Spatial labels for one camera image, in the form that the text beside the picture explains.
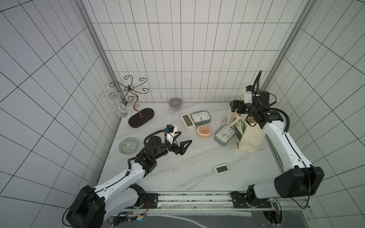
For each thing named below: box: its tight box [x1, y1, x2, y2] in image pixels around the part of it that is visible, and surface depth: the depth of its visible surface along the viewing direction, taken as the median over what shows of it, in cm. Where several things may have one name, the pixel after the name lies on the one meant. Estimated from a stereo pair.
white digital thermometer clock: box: [213, 163, 231, 176], surface depth 83 cm
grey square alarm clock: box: [213, 124, 236, 147], surface depth 99 cm
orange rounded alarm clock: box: [196, 124, 212, 139], surface depth 100 cm
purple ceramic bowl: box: [168, 97, 183, 110], surface depth 116 cm
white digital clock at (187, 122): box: [180, 112, 196, 132], surface depth 103 cm
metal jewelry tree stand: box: [109, 75, 155, 128], surface depth 106 cm
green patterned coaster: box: [118, 137, 138, 155], surface depth 94 cm
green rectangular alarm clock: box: [190, 110, 212, 127], surface depth 109 cm
